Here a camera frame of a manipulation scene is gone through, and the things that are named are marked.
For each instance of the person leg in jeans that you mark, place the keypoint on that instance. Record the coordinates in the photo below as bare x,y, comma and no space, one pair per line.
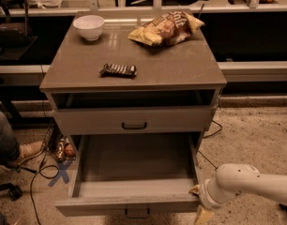
9,147

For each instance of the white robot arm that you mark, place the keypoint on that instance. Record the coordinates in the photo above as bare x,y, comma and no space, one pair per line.
233,180

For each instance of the shiny snack packets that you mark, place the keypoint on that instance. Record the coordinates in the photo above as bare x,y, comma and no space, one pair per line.
64,150

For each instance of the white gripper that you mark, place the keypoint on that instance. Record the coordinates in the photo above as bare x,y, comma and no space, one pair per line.
205,193

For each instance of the dark candy bar wrapper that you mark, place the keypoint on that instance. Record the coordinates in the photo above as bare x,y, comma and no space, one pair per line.
117,70

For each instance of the yellow brown chip bag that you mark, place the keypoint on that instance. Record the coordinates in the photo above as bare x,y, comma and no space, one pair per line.
168,29

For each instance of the office chair base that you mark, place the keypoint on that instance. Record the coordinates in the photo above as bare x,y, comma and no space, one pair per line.
14,191

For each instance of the black bag on shelf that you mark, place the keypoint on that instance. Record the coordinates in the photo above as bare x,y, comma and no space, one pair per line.
14,34

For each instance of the blue tape cross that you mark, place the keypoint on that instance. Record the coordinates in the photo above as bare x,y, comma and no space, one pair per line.
62,173

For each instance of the grey drawer cabinet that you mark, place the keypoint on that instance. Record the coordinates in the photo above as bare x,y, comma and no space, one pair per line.
189,65

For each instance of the grey drawer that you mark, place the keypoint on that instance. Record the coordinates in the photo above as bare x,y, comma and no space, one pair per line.
135,112
134,175

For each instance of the white ceramic bowl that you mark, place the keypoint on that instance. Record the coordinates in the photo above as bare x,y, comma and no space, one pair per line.
89,27

